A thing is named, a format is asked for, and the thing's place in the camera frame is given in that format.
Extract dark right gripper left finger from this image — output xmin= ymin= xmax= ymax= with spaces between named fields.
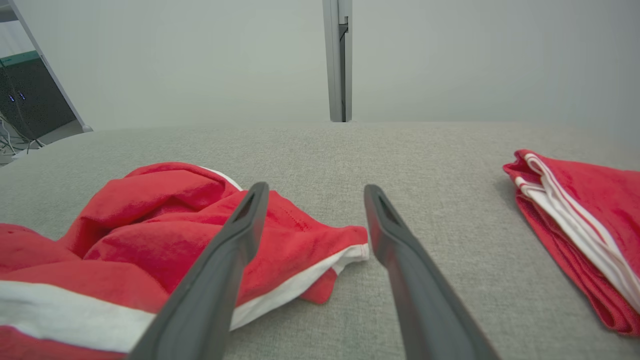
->
xmin=127 ymin=181 xmax=270 ymax=360

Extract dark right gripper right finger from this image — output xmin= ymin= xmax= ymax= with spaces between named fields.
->
xmin=363 ymin=184 xmax=502 ymax=360

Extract red white banded garment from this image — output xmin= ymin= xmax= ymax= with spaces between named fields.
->
xmin=0 ymin=161 xmax=371 ymax=360

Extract red white lettered jersey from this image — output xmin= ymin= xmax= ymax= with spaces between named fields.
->
xmin=502 ymin=149 xmax=640 ymax=337

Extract dark equipment cabinet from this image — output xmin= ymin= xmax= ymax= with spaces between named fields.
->
xmin=0 ymin=50 xmax=77 ymax=142

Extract dark equipment rack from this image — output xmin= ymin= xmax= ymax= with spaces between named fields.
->
xmin=7 ymin=0 xmax=94 ymax=134

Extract white cable bundle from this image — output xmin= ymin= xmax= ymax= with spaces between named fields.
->
xmin=0 ymin=116 xmax=47 ymax=157

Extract grey metal wall post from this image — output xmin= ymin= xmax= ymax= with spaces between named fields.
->
xmin=322 ymin=0 xmax=353 ymax=123

